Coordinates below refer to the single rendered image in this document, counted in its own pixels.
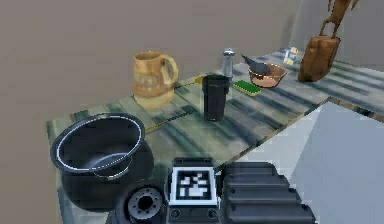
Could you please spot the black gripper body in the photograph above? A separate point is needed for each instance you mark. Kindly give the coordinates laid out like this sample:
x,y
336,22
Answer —
x,y
144,203

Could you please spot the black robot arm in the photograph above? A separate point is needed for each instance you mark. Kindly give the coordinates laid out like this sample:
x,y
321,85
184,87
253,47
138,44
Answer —
x,y
246,196

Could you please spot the tan ceramic water jug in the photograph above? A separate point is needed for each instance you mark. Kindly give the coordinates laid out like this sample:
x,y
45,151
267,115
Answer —
x,y
151,80

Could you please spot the black round pot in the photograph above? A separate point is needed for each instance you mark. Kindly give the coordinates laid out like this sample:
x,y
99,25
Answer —
x,y
100,156

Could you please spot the black cup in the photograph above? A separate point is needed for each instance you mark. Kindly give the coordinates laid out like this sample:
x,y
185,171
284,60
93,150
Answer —
x,y
215,96

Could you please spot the green yellow sponge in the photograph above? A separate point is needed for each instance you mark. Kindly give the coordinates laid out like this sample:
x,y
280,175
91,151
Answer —
x,y
247,87

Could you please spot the silver salt shaker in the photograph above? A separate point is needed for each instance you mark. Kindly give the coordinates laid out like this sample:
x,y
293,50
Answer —
x,y
228,65

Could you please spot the small white blue bottle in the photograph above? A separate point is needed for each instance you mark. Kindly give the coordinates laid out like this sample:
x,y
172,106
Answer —
x,y
290,55

